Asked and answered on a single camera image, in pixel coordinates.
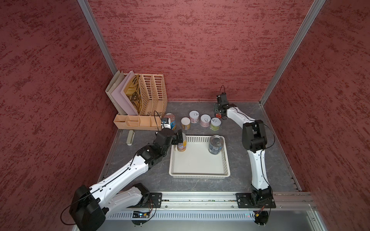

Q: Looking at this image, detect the yellow labelled tall can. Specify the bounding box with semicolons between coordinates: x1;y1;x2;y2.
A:
177;133;187;152

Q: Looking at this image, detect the white perforated plastic basket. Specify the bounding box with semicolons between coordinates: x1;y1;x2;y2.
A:
169;135;231;179

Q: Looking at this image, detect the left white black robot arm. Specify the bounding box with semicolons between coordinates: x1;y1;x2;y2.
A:
66;128;184;231

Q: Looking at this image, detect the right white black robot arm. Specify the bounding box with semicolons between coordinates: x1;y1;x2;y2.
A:
214;103;273;207

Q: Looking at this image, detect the small yellow can white lid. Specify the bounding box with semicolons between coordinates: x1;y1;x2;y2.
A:
181;117;191;131

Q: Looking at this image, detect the small green can white lid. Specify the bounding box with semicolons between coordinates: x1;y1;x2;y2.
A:
210;117;222;131

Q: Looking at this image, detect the small pink can middle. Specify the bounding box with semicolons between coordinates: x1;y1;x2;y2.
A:
200;114;211;128

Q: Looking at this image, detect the small pink can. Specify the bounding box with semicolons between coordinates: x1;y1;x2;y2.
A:
189;110;199;124
200;114;211;128

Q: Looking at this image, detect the small pink can rear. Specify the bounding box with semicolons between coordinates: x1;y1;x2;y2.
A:
189;110;199;124

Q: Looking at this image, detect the beige eraser block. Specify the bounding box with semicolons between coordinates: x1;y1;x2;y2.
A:
126;130;135;146

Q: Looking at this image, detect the beige plastic file organizer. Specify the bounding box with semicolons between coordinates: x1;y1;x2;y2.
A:
114;73;168;131

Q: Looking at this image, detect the brown patterned magazine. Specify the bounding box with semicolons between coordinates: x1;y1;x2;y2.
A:
123;74;143;115

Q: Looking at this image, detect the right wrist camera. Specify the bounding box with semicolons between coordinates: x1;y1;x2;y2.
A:
216;92;228;107

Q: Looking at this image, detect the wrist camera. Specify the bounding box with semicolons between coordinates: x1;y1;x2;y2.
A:
216;92;228;107
161;117;171;129

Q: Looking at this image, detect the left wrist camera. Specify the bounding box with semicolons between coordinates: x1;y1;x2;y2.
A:
161;117;171;129

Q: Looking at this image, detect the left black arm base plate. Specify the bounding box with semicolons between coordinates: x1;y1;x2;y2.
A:
143;192;162;208

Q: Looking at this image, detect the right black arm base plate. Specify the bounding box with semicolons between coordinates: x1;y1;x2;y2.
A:
236;192;276;209

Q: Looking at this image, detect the aluminium front rail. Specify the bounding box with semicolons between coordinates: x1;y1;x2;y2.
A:
153;191;318;211

